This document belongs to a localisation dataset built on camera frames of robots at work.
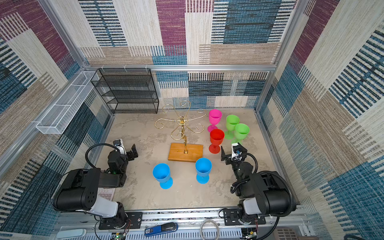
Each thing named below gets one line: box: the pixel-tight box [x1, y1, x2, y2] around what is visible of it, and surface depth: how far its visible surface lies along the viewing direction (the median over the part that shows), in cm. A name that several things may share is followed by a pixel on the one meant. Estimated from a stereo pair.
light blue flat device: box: [56, 229, 87, 239], surface depth 72 cm
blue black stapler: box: [144, 222, 179, 237], surface depth 71 cm
